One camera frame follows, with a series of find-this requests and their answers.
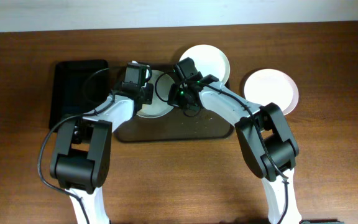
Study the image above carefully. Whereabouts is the light blue plate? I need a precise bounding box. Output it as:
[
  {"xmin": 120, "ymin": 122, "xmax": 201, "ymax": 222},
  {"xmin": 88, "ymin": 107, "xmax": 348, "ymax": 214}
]
[{"xmin": 137, "ymin": 70, "xmax": 174, "ymax": 118}]

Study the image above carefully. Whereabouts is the cream white plate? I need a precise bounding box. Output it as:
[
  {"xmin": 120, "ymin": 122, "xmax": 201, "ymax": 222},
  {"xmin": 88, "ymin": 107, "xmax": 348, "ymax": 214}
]
[{"xmin": 180, "ymin": 44, "xmax": 231, "ymax": 84}]

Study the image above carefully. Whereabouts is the pinkish white plate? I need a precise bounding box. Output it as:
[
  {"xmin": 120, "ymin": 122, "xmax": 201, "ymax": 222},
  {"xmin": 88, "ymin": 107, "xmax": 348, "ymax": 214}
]
[{"xmin": 244, "ymin": 68, "xmax": 300, "ymax": 115}]

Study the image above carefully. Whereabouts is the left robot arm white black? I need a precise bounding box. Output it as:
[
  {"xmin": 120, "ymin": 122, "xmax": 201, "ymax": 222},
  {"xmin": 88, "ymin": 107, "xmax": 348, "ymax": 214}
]
[{"xmin": 50, "ymin": 82, "xmax": 154, "ymax": 223}]

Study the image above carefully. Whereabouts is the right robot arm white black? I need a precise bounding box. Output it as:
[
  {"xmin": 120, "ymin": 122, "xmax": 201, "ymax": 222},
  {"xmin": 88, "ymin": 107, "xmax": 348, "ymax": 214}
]
[{"xmin": 168, "ymin": 75, "xmax": 302, "ymax": 223}]

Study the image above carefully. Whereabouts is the brown serving tray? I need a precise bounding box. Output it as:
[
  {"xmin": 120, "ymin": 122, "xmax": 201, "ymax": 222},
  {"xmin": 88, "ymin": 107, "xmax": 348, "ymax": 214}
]
[{"xmin": 114, "ymin": 64, "xmax": 234, "ymax": 142}]

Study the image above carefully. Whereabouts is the black tray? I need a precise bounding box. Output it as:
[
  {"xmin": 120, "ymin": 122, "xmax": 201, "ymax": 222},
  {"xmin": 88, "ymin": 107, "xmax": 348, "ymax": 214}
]
[{"xmin": 48, "ymin": 59, "xmax": 110, "ymax": 128}]

